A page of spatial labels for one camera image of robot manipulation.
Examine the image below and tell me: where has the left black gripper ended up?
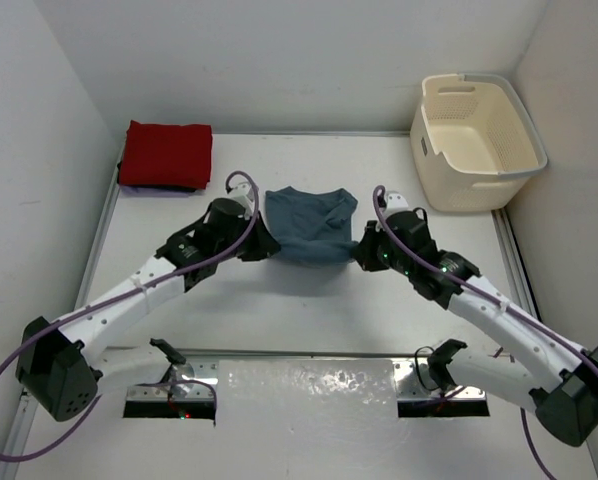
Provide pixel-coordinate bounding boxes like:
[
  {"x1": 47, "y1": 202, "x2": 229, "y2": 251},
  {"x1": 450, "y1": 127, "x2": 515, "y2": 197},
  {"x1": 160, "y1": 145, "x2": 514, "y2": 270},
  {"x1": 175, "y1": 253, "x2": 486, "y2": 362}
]
[{"x1": 215, "y1": 209, "x2": 278, "y2": 261}]

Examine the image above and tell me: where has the teal shirt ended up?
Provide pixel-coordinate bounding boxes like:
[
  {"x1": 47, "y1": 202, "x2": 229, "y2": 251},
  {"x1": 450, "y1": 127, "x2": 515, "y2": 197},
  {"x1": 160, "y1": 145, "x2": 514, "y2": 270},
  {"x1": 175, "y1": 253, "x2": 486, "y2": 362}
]
[{"x1": 265, "y1": 186, "x2": 358, "y2": 267}]

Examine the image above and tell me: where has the red garment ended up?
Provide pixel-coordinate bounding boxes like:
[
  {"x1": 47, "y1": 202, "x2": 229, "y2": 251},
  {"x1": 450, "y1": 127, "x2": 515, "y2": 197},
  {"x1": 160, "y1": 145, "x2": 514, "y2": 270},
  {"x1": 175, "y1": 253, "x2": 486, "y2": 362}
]
[{"x1": 120, "y1": 120, "x2": 213, "y2": 190}]

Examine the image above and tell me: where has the purple t shirt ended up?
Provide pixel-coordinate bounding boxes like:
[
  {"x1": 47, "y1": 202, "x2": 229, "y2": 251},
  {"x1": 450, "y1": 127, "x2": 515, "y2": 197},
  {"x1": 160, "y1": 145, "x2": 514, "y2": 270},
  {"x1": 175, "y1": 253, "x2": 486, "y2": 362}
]
[{"x1": 120, "y1": 186, "x2": 191, "y2": 198}]

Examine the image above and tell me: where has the black garment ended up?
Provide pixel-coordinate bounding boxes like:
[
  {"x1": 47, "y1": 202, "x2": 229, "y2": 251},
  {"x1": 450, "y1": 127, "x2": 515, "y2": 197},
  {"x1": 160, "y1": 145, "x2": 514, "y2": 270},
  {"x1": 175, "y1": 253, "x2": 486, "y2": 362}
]
[{"x1": 116, "y1": 162, "x2": 198, "y2": 194}]

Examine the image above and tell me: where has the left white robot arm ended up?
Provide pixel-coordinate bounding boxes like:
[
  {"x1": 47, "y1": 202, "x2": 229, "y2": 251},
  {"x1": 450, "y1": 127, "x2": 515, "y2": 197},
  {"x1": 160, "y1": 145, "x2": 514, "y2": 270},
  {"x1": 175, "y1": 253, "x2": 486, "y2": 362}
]
[{"x1": 15, "y1": 182, "x2": 279, "y2": 422}]

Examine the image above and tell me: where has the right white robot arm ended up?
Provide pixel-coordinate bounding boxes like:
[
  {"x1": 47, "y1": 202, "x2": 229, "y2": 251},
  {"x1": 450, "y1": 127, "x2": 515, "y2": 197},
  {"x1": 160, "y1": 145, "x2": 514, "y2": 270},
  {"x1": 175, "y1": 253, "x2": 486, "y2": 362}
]
[{"x1": 354, "y1": 185, "x2": 598, "y2": 447}]

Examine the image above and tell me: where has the beige laundry basket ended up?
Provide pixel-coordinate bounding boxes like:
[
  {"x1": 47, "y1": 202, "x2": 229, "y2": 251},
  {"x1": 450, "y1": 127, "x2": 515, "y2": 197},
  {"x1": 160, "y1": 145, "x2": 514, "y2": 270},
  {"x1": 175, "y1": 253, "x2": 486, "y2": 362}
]
[{"x1": 410, "y1": 74, "x2": 548, "y2": 213}]

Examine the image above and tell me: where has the white front cover board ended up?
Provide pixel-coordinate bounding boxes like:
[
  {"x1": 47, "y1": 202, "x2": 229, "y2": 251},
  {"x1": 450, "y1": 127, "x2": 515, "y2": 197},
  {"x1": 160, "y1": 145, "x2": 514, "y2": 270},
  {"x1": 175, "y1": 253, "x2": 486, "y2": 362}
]
[{"x1": 0, "y1": 357, "x2": 598, "y2": 480}]

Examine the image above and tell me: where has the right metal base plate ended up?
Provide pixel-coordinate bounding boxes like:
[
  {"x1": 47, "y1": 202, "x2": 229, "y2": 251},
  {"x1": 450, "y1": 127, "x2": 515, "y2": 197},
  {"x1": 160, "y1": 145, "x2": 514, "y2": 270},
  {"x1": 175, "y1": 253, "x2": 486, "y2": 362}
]
[{"x1": 392, "y1": 356, "x2": 487, "y2": 403}]

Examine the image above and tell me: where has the metal base plate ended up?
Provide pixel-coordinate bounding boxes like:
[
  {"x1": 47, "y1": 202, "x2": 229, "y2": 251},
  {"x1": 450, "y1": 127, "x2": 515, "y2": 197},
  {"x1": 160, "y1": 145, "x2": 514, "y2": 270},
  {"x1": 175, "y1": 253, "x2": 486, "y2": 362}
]
[
  {"x1": 392, "y1": 356, "x2": 487, "y2": 403},
  {"x1": 127, "y1": 355, "x2": 219, "y2": 404}
]

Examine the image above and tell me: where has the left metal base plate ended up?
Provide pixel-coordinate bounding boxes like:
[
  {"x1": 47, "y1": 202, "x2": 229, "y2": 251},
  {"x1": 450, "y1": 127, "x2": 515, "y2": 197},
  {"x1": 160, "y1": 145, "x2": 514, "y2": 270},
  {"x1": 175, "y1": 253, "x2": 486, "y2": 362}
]
[{"x1": 127, "y1": 355, "x2": 219, "y2": 404}]

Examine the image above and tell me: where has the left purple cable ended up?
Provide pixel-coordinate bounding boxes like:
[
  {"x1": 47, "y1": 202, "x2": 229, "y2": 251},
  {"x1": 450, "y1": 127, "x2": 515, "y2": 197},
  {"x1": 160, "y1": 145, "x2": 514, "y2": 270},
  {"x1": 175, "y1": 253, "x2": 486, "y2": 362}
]
[{"x1": 0, "y1": 171, "x2": 259, "y2": 462}]

